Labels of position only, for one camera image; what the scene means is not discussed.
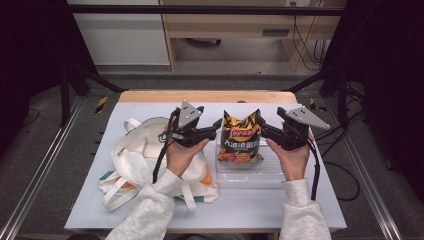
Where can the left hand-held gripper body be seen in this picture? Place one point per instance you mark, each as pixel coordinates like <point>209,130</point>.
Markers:
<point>187,123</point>

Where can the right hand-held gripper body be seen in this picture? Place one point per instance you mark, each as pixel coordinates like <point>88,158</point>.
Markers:
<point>296,130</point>

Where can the orange black chips bag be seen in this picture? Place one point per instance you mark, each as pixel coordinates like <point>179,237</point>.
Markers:
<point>240,140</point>

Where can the clear plastic container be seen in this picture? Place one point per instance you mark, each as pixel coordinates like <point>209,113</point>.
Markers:
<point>250,173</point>

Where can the white tote bag colour patches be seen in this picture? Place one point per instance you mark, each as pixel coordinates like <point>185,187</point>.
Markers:
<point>140,150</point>

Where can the person's right hand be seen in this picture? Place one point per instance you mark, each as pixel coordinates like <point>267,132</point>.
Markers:
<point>295,163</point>

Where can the person's left hand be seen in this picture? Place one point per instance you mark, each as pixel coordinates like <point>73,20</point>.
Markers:
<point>181,158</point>

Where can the black yellow floor tape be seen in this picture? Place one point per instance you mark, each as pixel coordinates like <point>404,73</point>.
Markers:
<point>101,104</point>
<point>316,104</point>

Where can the black metal stand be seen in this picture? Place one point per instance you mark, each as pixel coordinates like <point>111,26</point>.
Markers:
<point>341,93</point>
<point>65,96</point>

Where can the black rolling base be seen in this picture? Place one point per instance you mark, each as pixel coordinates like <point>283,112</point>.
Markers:
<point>203,41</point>

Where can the light wooden desk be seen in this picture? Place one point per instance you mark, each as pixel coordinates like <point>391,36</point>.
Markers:
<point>233,25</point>

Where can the white cabinet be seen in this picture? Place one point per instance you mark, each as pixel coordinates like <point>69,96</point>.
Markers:
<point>123,40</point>

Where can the metal floor rail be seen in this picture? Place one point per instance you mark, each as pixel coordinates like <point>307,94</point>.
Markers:
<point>370,173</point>
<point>40,170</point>

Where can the black horizontal frame bar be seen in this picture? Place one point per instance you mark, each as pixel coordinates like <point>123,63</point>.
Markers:
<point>200,10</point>

